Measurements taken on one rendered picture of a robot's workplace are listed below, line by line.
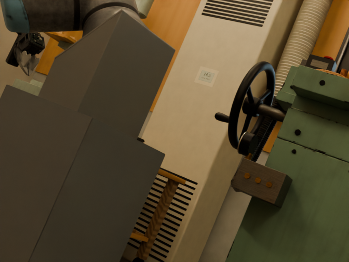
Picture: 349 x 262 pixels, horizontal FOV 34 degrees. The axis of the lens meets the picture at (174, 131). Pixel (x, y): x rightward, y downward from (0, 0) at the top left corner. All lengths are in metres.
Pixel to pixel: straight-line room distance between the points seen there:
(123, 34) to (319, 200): 0.63
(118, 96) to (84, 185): 0.24
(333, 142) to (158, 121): 1.92
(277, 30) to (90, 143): 2.18
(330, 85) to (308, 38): 1.77
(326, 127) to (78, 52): 0.65
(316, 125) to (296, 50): 1.71
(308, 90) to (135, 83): 0.44
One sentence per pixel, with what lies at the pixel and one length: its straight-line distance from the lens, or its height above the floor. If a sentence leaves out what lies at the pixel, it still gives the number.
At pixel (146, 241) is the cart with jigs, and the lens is 2.95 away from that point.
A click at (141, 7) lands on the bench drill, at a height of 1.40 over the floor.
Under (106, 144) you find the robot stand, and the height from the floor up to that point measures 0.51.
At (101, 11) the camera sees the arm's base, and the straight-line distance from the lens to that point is 1.42.
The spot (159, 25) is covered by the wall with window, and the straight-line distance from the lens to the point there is 3.94.
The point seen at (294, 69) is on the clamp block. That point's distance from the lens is 1.75.
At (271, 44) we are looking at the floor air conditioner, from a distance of 3.23.
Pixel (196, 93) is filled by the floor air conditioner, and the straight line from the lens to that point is 3.21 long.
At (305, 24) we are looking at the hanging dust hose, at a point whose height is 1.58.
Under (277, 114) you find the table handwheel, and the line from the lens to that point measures 1.75.
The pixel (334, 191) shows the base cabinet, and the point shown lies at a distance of 1.47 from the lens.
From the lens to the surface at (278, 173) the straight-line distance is 1.41.
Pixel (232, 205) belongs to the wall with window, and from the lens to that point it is 3.26.
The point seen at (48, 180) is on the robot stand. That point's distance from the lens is 1.22.
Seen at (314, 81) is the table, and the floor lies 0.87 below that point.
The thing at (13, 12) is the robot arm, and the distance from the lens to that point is 1.45.
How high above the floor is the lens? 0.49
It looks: 5 degrees up
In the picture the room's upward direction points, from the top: 23 degrees clockwise
